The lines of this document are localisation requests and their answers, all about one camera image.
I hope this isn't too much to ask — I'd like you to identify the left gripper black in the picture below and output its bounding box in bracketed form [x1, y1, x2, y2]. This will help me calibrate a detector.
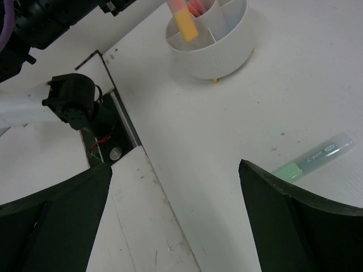
[1, 0, 134, 82]

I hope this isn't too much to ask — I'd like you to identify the white round divided organizer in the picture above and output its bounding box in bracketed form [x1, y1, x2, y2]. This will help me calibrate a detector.
[166, 0, 255, 80]

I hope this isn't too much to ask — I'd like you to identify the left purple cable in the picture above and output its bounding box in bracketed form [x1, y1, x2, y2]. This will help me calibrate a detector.
[0, 0, 15, 53]

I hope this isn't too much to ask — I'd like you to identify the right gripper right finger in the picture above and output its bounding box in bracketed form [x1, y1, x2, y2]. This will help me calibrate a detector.
[239, 160, 362, 271]

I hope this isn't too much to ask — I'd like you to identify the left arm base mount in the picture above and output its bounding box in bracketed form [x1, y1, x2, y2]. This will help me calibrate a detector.
[80, 89, 141, 168]

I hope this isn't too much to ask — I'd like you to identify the orange yellow highlighter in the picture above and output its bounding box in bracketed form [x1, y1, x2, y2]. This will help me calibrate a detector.
[166, 0, 199, 42]

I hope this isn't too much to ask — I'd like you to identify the orange red marker pen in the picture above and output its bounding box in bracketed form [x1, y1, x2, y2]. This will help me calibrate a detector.
[187, 0, 206, 17]

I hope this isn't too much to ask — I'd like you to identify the green highlighter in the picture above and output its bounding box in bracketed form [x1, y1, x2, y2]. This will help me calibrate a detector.
[272, 133, 355, 183]

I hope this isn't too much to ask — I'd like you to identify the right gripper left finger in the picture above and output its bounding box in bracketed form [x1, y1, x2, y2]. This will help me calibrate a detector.
[1, 163, 112, 271]

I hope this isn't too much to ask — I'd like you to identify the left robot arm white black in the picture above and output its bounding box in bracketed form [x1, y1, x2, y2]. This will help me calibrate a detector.
[1, 1, 133, 137]

